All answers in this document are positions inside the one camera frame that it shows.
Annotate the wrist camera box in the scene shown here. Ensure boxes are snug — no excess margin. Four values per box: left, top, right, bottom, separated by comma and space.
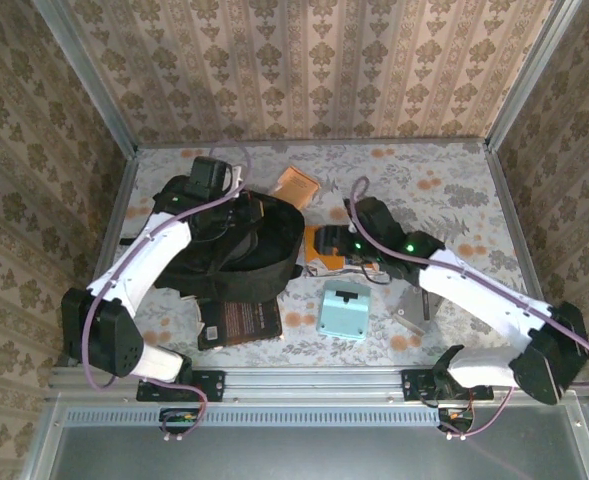
354, 196, 406, 250
183, 156, 246, 200

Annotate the aluminium front frame rail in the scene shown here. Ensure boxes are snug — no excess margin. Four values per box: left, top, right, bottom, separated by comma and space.
48, 364, 588, 407

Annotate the floral printed tablecloth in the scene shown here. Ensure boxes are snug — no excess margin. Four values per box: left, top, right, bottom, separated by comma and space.
84, 142, 551, 369

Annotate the pale orange Huckleberry Finn book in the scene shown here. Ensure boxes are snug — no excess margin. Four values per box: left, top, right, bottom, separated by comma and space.
267, 165, 322, 211

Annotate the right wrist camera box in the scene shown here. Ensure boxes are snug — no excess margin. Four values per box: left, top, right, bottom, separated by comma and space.
354, 196, 406, 250

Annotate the grey triangular tool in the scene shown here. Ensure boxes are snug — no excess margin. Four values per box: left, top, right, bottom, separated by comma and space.
390, 286, 441, 337

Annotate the dark brown paperback with barcode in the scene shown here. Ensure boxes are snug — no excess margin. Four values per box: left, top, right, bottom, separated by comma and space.
196, 298, 285, 352

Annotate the grey slotted cable duct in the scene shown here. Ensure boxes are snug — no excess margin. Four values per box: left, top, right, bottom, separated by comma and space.
66, 409, 445, 429

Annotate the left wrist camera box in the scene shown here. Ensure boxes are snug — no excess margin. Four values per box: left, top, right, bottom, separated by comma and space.
183, 156, 246, 200

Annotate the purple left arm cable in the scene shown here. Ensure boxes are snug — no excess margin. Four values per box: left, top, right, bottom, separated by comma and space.
84, 141, 253, 442

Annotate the aluminium frame post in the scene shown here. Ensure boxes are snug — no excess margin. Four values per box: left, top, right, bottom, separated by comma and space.
483, 0, 583, 154
32, 0, 141, 157

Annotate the light blue plastic case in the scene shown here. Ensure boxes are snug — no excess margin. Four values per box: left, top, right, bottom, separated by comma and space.
315, 278, 374, 343

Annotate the black fabric backpack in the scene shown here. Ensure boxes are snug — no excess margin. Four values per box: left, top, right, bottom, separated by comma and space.
118, 189, 306, 307

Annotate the aluminium side rail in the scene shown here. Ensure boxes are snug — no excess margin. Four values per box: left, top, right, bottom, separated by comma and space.
68, 147, 140, 369
483, 142, 565, 366

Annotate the grey metal panel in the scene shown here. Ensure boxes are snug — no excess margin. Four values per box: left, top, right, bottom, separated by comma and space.
21, 404, 589, 480

